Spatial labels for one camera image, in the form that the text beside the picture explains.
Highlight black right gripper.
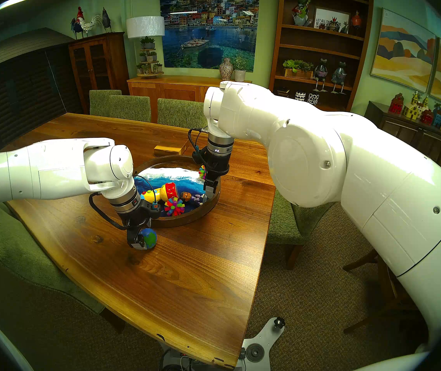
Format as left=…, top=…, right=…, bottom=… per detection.
left=192, top=148, right=232, bottom=200

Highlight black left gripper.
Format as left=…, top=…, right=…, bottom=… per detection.
left=118, top=200, right=162, bottom=251

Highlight blue green globe ball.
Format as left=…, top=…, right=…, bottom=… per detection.
left=139, top=228, right=158, bottom=250

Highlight purple suit toy figure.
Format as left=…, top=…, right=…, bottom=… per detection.
left=179, top=191, right=208, bottom=206

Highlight red yellow toy flashlight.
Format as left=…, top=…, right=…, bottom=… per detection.
left=140, top=182, right=179, bottom=205

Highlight round wooden blue resin tray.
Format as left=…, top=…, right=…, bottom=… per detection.
left=131, top=155, right=222, bottom=228

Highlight small wooden block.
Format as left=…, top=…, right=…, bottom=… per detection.
left=154, top=139, right=191, bottom=157

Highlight green upholstered chair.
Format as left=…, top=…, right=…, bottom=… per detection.
left=157, top=98, right=208, bottom=129
left=0, top=201, right=106, bottom=315
left=108, top=95, right=152, bottom=123
left=266, top=190, right=336, bottom=271
left=89, top=89, right=123, bottom=117

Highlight wooden sideboard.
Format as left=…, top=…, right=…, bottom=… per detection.
left=126, top=75, right=253, bottom=124

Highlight plant in white pot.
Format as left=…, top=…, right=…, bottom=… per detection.
left=232, top=55, right=248, bottom=83

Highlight patterned ceramic vase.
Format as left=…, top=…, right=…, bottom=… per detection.
left=219, top=58, right=234, bottom=81

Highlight tiered plant stand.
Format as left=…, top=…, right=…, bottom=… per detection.
left=136, top=36, right=164, bottom=79

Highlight succulent planter box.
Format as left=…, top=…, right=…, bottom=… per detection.
left=283, top=59, right=315, bottom=80

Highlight standing frog figurine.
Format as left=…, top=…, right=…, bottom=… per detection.
left=313, top=58, right=329, bottom=93
left=330, top=61, right=348, bottom=95

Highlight harbour town painting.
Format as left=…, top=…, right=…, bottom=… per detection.
left=159, top=0, right=261, bottom=73

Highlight glass door wooden cabinet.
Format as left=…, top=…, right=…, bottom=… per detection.
left=68, top=32, right=130, bottom=114

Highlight white lamp shade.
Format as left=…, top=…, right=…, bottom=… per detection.
left=126, top=16, right=165, bottom=39

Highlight tall wooden bookshelf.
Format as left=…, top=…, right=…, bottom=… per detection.
left=268, top=0, right=376, bottom=112

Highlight dark window shutters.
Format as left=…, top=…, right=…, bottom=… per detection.
left=0, top=28, right=84, bottom=143

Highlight colourful frog figure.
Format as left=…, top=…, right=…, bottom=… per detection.
left=292, top=0, right=312, bottom=27

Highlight dark wooden console table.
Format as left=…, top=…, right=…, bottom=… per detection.
left=364, top=100, right=441, bottom=182

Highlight white rooster figurine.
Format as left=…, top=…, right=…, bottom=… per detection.
left=75, top=7, right=103, bottom=37

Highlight framed text sign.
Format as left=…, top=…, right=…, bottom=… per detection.
left=313, top=7, right=351, bottom=32

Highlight yellow church house figurine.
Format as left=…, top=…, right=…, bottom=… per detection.
left=403, top=91, right=429, bottom=121

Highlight large landscape painting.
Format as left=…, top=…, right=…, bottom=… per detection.
left=370, top=8, right=437, bottom=94

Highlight ceiling light panel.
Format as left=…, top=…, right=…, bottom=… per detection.
left=0, top=0, right=36, bottom=14

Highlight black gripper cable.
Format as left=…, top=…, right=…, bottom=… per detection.
left=187, top=127, right=210, bottom=164
left=89, top=175, right=158, bottom=231

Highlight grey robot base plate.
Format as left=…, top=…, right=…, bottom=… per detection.
left=160, top=317, right=286, bottom=371

